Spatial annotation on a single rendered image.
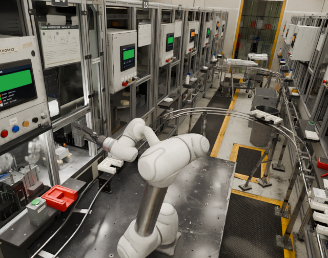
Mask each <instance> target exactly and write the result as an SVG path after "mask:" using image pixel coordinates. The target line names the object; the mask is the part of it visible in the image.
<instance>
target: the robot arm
mask: <svg viewBox="0 0 328 258"><path fill-rule="evenodd" d="M71 126H72V127H74V128H76V129H75V131H74V132H73V133H75V134H77V135H79V136H81V137H82V138H83V139H85V140H87V141H90V142H92V143H95V144H96V145H98V146H100V147H102V148H103V150H105V151H107V152H109V153H111V154H113V155H114V156H115V157H117V158H119V159H121V160H124V161H128V162H133V161H134V160H135V159H136V157H137V155H138V150H137V149H136V148H135V144H136V143H137V142H138V141H140V140H141V139H143V138H144V137H146V139H147V141H148V144H149V146H150V148H148V149H147V150H146V151H145V152H144V153H143V154H142V155H141V156H140V158H139V160H138V170H139V173H140V175H141V176H142V177H143V178H144V179H145V180H146V184H145V188H144V191H143V195H142V199H141V203H140V207H139V211H138V214H137V218H136V219H135V220H133V221H132V222H131V224H130V226H129V227H128V229H127V230H126V232H125V233H124V235H123V236H122V237H121V238H120V240H119V242H118V245H117V252H118V254H119V256H120V257H121V258H145V257H146V256H148V255H149V254H150V253H151V252H153V251H154V250H156V251H158V252H161V253H164V254H166V255H168V256H169V257H173V256H174V250H175V248H176V245H177V242H178V240H179V238H180V237H181V233H180V232H177V231H178V215H177V212H176V209H174V207H173V206H172V205H171V204H169V203H163V201H164V199H165V196H166V193H167V190H168V187H169V185H171V184H172V183H173V182H174V180H175V179H176V177H177V176H178V175H179V173H180V172H181V171H182V169H183V168H184V167H185V166H186V165H188V164H189V163H191V162H192V161H194V160H196V158H200V157H202V156H204V155H205V154H206V153H207V152H208V150H209V147H210V145H209V141H208V139H207V138H206V137H204V136H202V135H199V134H182V135H178V136H175V137H171V138H169V139H166V140H164V141H160V140H159V139H158V138H157V136H156V135H155V133H154V132H153V130H152V129H151V128H150V127H148V126H146V125H145V122H144V121H143V120H142V119H140V118H135V119H133V120H132V121H131V122H130V123H129V124H128V126H127V127H126V129H125V130H124V132H123V135H122V136H121V138H120V139H119V140H116V139H114V138H112V137H107V136H105V135H101V136H100V135H98V134H97V132H96V131H94V130H92V129H90V128H88V127H87V126H85V125H83V126H82V125H80V124H77V123H75V122H73V123H72V124H71ZM77 129H78V130H77ZM79 130H80V131H79ZM81 130H82V131H84V132H85V133H87V134H88V135H86V134H85V133H84V132H81Z"/></svg>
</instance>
